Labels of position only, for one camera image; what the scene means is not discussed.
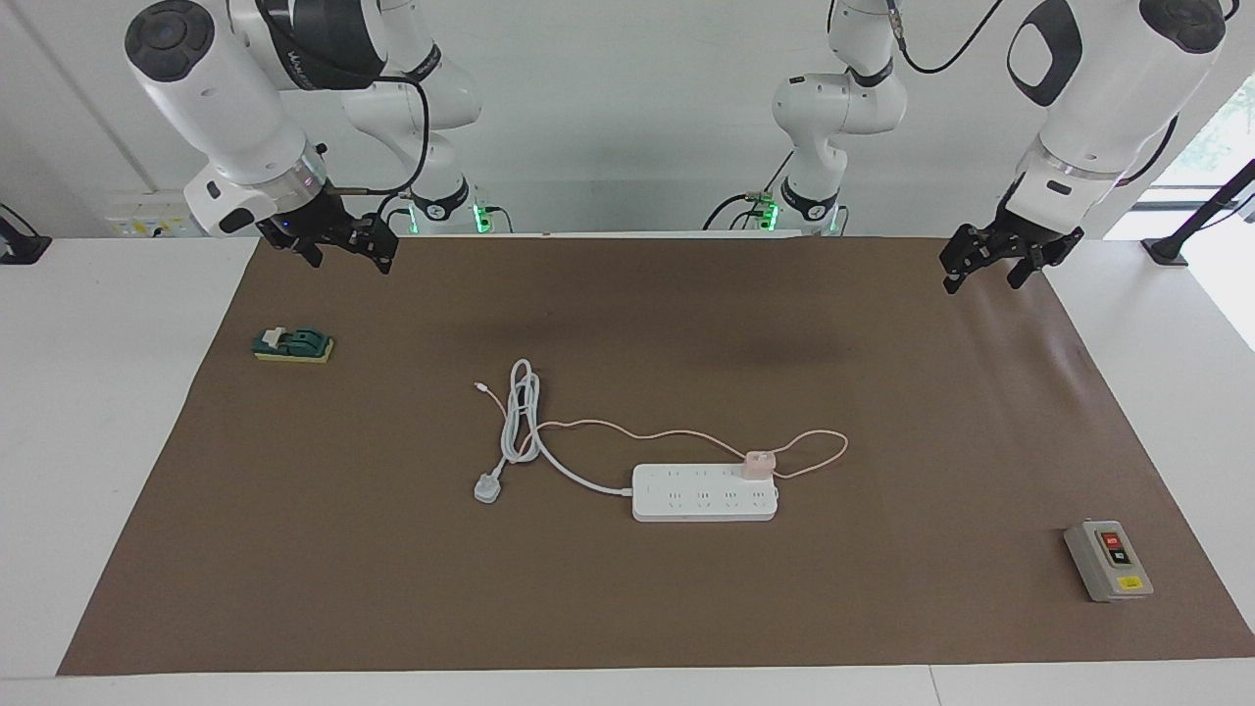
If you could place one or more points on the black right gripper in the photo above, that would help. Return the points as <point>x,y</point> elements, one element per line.
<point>324,221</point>

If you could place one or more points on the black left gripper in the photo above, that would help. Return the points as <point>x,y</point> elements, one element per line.
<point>1015,240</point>

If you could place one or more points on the grey push-button switch box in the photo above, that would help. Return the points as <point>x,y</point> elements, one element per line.
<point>1103,564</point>

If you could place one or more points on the white wall outlet box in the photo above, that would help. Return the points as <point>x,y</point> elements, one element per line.
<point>147,211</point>

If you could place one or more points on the brown table mat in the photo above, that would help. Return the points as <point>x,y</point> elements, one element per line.
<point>686,608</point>

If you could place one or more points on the black clamp mount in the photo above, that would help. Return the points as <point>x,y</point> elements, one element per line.
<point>20,250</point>

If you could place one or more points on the white power strip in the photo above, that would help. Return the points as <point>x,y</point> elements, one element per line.
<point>696,500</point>

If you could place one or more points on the green knife switch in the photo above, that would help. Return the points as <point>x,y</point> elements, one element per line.
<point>294,343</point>

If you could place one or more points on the pink charger adapter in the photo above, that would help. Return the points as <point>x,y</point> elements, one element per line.
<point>759,465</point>

